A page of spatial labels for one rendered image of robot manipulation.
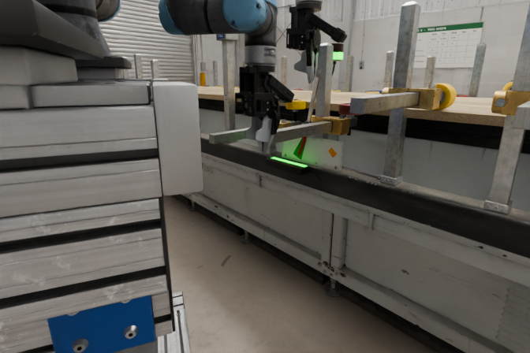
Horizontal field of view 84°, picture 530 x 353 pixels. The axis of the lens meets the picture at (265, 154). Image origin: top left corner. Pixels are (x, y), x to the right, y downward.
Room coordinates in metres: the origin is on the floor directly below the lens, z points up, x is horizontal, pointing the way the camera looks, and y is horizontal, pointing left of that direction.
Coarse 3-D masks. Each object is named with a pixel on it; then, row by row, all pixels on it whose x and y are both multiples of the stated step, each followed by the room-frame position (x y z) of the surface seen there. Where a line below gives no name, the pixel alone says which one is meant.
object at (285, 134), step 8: (352, 120) 1.02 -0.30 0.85; (280, 128) 0.80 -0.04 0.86; (288, 128) 0.80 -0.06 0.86; (296, 128) 0.81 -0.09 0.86; (304, 128) 0.84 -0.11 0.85; (312, 128) 0.86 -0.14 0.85; (320, 128) 0.89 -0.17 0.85; (328, 128) 0.92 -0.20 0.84; (280, 136) 0.77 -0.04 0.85; (288, 136) 0.79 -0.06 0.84; (296, 136) 0.81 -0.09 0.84; (304, 136) 0.84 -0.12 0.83
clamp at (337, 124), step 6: (312, 120) 0.99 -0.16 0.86; (318, 120) 0.97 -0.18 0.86; (324, 120) 0.95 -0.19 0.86; (330, 120) 0.94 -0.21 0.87; (336, 120) 0.92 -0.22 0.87; (342, 120) 0.91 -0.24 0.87; (348, 120) 0.93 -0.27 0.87; (336, 126) 0.92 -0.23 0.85; (342, 126) 0.91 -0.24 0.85; (348, 126) 0.94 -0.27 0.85; (324, 132) 0.95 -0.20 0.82; (330, 132) 0.93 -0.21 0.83; (336, 132) 0.92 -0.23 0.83; (342, 132) 0.91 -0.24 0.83; (348, 132) 0.94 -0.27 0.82
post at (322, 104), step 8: (320, 48) 0.98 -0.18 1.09; (328, 48) 0.97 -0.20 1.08; (320, 56) 0.98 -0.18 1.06; (328, 56) 0.97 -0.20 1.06; (320, 64) 0.98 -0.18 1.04; (328, 64) 0.97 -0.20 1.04; (328, 72) 0.97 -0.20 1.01; (320, 80) 0.98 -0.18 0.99; (328, 80) 0.98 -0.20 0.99; (320, 88) 0.98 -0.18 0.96; (328, 88) 0.98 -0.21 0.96; (320, 96) 0.98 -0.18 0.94; (328, 96) 0.98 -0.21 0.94; (320, 104) 0.98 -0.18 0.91; (328, 104) 0.98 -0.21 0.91; (320, 112) 0.98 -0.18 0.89; (328, 112) 0.98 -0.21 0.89; (320, 136) 0.97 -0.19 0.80; (328, 136) 0.99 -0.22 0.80
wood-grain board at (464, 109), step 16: (208, 96) 1.74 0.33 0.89; (304, 96) 1.54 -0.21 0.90; (336, 96) 1.54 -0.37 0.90; (352, 96) 1.54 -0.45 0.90; (384, 112) 0.99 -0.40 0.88; (416, 112) 0.92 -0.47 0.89; (432, 112) 0.89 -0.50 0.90; (448, 112) 0.86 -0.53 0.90; (464, 112) 0.85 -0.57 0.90; (480, 112) 0.85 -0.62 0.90
